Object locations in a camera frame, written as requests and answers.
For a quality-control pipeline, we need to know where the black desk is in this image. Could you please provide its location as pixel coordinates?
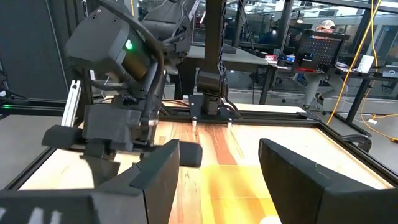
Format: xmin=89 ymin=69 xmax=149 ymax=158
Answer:
xmin=261 ymin=58 xmax=398 ymax=124

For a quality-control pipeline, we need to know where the silver aluminium extrusion bar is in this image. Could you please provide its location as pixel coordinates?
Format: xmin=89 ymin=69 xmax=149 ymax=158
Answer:
xmin=60 ymin=80 xmax=82 ymax=128

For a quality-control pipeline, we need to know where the black perforated panel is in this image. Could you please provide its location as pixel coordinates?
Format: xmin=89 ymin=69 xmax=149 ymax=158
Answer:
xmin=295 ymin=29 xmax=351 ymax=74

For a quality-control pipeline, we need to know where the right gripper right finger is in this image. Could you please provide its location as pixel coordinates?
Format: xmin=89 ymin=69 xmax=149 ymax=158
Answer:
xmin=258 ymin=138 xmax=398 ymax=224

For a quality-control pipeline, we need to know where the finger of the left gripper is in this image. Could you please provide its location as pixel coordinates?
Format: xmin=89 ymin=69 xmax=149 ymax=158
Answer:
xmin=178 ymin=141 xmax=203 ymax=168
xmin=42 ymin=124 xmax=121 ymax=187

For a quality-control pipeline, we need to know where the grey desk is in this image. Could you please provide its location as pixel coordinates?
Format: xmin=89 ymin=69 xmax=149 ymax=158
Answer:
xmin=186 ymin=45 xmax=269 ymax=74

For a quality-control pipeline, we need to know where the black aluminium table frame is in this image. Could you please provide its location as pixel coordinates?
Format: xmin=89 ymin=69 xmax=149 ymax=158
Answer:
xmin=0 ymin=99 xmax=398 ymax=191

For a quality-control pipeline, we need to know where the orange translucent bin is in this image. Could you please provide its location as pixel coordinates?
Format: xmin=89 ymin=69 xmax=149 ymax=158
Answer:
xmin=198 ymin=164 xmax=282 ymax=224

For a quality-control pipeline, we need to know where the yellow hanging cable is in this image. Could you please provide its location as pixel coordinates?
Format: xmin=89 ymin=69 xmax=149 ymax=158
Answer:
xmin=359 ymin=0 xmax=398 ymax=142
xmin=325 ymin=0 xmax=383 ymax=126

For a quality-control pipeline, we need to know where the grey laptop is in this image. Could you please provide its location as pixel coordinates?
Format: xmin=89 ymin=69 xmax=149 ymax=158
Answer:
xmin=381 ymin=64 xmax=398 ymax=78

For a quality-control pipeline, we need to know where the person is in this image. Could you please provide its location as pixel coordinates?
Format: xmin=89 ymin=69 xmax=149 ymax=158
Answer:
xmin=303 ymin=19 xmax=349 ymax=110

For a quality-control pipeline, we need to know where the white card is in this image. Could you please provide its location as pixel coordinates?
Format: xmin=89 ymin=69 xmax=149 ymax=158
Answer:
xmin=356 ymin=55 xmax=376 ymax=74

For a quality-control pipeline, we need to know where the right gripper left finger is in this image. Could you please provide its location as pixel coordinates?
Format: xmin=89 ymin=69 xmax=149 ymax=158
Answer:
xmin=0 ymin=139 xmax=181 ymax=224

